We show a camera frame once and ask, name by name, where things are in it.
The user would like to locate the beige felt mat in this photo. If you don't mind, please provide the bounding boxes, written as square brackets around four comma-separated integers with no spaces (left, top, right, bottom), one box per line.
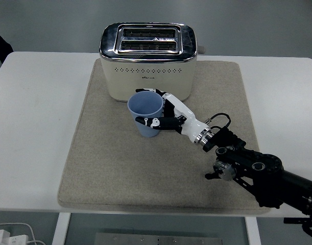
[57,59,273,214]

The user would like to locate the white power strip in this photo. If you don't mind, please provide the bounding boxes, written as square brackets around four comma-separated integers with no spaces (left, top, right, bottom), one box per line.
[0,229,29,245]

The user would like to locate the person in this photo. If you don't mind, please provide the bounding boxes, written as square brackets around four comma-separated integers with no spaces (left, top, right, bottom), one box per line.
[0,26,14,64]

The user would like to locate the cream chrome toaster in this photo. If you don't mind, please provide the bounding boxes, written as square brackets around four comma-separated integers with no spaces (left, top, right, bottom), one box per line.
[99,22,206,104]

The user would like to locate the blue ribbed cup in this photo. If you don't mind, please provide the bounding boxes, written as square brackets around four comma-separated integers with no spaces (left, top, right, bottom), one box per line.
[127,92,165,138]

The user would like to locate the white cable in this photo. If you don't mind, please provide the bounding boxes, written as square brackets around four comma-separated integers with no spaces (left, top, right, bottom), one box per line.
[0,222,45,245]

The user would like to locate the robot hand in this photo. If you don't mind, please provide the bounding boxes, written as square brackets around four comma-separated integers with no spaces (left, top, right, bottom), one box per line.
[135,88,210,143]

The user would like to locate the white table leg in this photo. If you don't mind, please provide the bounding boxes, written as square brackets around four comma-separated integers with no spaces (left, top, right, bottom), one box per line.
[51,212,72,245]
[244,216,262,245]

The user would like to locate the black table control panel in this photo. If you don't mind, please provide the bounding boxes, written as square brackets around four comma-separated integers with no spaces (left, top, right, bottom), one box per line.
[283,217,309,225]

